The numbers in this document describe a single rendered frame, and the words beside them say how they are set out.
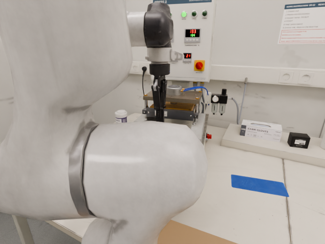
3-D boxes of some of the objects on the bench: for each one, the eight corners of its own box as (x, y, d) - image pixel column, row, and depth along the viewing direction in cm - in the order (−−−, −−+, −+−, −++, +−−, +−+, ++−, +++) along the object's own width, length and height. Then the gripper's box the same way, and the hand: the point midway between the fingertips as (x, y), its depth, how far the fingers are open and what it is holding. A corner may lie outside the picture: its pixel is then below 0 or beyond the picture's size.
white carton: (241, 129, 139) (243, 118, 136) (278, 134, 129) (281, 124, 127) (239, 135, 128) (241, 124, 126) (280, 142, 119) (282, 131, 116)
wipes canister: (121, 127, 153) (119, 108, 148) (130, 129, 150) (129, 110, 144) (113, 130, 146) (111, 111, 141) (123, 133, 142) (122, 113, 137)
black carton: (287, 142, 119) (289, 131, 117) (303, 144, 117) (307, 133, 114) (289, 146, 114) (292, 135, 112) (307, 148, 112) (310, 137, 109)
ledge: (229, 129, 150) (229, 123, 148) (379, 155, 114) (383, 148, 113) (220, 145, 125) (221, 139, 123) (410, 185, 89) (414, 177, 88)
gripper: (155, 61, 78) (156, 118, 87) (142, 64, 66) (145, 129, 75) (174, 62, 76) (173, 120, 85) (164, 65, 64) (164, 132, 73)
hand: (160, 116), depth 79 cm, fingers closed
